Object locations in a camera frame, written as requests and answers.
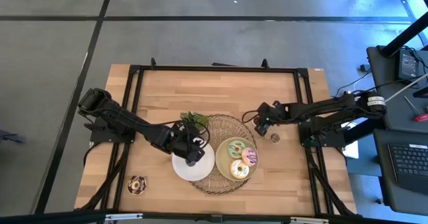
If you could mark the pink frosted donut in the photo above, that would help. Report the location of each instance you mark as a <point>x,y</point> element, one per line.
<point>252,157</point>

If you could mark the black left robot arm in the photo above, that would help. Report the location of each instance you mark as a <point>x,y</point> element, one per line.
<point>133,120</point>

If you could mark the black power adapter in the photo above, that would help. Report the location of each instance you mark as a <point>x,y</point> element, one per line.
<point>408,65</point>

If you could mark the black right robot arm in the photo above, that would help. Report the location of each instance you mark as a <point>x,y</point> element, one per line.
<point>317,108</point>

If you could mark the silver metal bracket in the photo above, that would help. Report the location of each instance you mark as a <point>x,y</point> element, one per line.
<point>123,216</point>
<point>309,220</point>

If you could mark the black aluminium table frame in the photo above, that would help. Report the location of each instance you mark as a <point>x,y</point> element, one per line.
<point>217,69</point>

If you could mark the white plate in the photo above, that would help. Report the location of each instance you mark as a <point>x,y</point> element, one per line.
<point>200,170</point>

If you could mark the beige plate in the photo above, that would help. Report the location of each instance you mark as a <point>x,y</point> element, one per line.
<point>224,164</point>

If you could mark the chocolate frosted sprinkled donut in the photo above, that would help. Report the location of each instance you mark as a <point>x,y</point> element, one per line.
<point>131,186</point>

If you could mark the black side desk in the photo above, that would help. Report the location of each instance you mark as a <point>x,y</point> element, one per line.
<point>384,70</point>

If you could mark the green frosted donut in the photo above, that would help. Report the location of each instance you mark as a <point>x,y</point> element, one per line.
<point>232,150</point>

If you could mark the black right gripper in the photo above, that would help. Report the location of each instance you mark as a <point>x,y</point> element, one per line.
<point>269,112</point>

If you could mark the white frosted sprinkled donut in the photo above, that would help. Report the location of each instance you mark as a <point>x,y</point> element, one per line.
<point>235,170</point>

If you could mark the black laptop stand table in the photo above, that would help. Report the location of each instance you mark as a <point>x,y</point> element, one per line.
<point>382,170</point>

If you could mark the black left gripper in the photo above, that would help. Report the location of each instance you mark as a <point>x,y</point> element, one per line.
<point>182,140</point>

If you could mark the succulent plant in black pot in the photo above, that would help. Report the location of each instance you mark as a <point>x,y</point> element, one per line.
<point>194,118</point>

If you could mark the black keyboard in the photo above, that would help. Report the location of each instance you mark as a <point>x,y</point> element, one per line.
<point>409,164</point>

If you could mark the black diagonal pole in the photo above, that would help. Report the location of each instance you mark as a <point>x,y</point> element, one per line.
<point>404,35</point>

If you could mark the round woven straw placemat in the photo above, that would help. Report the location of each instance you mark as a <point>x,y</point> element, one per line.
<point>222,127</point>

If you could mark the white paper sheet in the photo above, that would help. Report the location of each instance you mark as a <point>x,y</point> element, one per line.
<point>352,147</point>

